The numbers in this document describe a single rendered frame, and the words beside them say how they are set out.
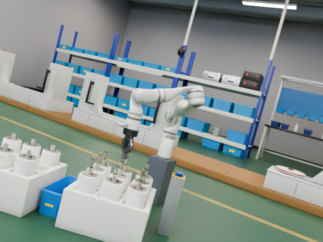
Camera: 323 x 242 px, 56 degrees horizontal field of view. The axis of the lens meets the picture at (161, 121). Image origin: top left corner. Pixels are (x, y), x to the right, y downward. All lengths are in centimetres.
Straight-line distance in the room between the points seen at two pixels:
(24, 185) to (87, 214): 31
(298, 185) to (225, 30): 784
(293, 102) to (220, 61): 369
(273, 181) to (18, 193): 250
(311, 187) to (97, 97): 290
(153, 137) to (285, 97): 427
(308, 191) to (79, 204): 242
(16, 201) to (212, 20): 980
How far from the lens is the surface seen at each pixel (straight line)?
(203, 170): 339
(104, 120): 410
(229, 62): 1020
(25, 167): 152
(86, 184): 142
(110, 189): 140
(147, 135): 374
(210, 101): 626
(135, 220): 139
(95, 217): 142
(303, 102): 730
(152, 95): 147
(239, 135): 607
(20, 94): 525
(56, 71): 485
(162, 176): 198
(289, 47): 1003
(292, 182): 332
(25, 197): 150
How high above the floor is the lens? 66
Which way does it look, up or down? 4 degrees down
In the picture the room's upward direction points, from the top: 15 degrees clockwise
